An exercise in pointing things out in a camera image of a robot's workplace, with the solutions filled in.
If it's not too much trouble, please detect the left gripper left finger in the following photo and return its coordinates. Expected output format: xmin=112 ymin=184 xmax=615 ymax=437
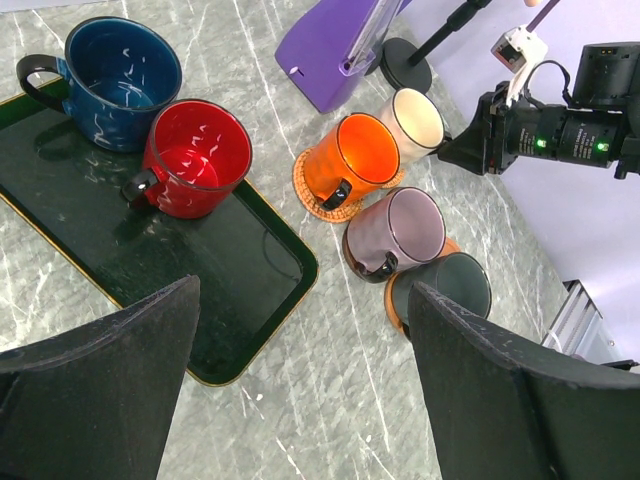
xmin=1 ymin=276 xmax=200 ymax=479

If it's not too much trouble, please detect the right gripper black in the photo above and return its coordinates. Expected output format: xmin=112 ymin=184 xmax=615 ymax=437
xmin=435 ymin=81 xmax=543 ymax=175

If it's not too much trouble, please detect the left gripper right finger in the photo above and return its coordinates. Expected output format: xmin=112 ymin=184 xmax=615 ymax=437
xmin=408 ymin=283 xmax=639 ymax=479

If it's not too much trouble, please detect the cream mug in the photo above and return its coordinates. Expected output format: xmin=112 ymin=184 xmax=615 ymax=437
xmin=376 ymin=88 xmax=445 ymax=166

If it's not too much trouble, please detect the lilac mug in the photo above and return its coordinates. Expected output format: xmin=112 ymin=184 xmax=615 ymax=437
xmin=344 ymin=187 xmax=446 ymax=280

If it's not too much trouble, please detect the dark wood coaster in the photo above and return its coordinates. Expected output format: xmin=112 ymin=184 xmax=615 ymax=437
xmin=341 ymin=234 xmax=461 ymax=283

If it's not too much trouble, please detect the orange mug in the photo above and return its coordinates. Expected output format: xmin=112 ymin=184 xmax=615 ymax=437
xmin=303 ymin=112 xmax=400 ymax=211

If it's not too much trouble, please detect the dark green mug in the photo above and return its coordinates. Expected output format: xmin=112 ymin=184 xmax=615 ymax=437
xmin=390 ymin=252 xmax=492 ymax=325

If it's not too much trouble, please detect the light wood coaster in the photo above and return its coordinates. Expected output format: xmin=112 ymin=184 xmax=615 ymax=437
xmin=384 ymin=280 xmax=408 ymax=336

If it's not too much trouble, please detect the woven rattan coaster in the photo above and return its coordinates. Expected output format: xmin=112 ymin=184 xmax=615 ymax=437
xmin=293 ymin=145 xmax=403 ymax=223

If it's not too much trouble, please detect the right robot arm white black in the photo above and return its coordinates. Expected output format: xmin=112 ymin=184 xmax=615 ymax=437
xmin=437 ymin=42 xmax=639 ymax=179

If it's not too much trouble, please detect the purple metronome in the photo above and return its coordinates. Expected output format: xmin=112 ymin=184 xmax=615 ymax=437
xmin=275 ymin=0 xmax=409 ymax=114

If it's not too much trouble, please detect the black serving tray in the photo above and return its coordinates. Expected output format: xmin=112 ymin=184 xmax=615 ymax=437
xmin=1 ymin=94 xmax=318 ymax=386

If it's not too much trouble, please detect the red mug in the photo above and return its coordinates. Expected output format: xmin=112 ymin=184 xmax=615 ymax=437
xmin=121 ymin=99 xmax=253 ymax=219

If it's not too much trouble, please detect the blue mug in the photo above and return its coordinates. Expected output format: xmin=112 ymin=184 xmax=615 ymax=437
xmin=16 ymin=16 xmax=182 ymax=153

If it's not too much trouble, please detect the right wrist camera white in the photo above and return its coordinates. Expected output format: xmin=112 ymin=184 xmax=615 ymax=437
xmin=491 ymin=25 xmax=548 ymax=107

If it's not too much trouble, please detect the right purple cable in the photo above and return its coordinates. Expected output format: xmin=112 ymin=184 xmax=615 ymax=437
xmin=527 ymin=0 xmax=561 ymax=31

